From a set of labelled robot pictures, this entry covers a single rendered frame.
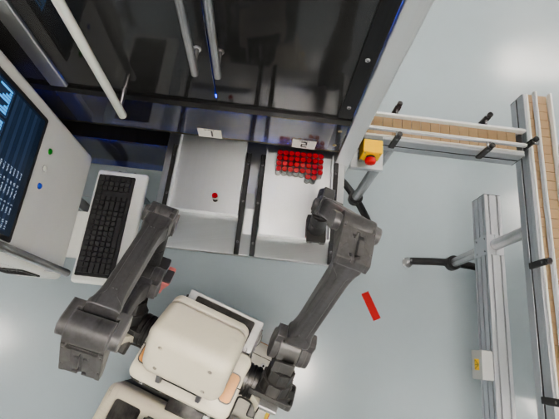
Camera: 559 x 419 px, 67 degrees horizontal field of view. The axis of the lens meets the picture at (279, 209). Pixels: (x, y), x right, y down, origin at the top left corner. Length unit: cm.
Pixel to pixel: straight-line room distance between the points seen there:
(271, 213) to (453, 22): 239
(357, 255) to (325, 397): 161
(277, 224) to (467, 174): 164
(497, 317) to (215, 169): 137
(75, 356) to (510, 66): 321
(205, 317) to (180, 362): 11
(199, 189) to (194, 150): 17
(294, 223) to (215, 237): 29
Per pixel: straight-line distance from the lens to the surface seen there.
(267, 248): 153
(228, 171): 163
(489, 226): 220
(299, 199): 159
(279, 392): 115
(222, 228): 155
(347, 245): 86
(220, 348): 100
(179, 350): 100
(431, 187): 278
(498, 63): 347
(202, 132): 155
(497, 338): 210
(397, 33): 107
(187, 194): 161
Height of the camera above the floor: 237
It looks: 71 degrees down
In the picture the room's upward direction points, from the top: 10 degrees clockwise
